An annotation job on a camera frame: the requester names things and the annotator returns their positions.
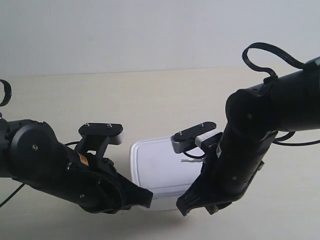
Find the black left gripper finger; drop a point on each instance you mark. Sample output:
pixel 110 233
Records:
pixel 133 195

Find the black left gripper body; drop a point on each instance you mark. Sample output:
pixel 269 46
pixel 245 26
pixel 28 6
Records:
pixel 93 184

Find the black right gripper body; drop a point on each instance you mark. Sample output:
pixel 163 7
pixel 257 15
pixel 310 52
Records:
pixel 232 160

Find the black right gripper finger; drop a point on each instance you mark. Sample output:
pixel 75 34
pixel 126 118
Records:
pixel 195 196
pixel 213 207

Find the white lidded plastic container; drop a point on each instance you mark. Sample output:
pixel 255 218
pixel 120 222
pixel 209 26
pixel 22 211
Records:
pixel 156 167

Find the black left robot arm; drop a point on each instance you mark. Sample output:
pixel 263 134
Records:
pixel 16 141

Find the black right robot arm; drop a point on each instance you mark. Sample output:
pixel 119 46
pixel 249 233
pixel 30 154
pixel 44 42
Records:
pixel 255 116

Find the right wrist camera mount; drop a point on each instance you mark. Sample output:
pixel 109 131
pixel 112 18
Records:
pixel 195 136

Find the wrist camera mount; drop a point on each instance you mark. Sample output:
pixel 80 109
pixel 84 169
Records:
pixel 195 136
pixel 97 136

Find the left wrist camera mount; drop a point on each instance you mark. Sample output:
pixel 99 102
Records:
pixel 97 136

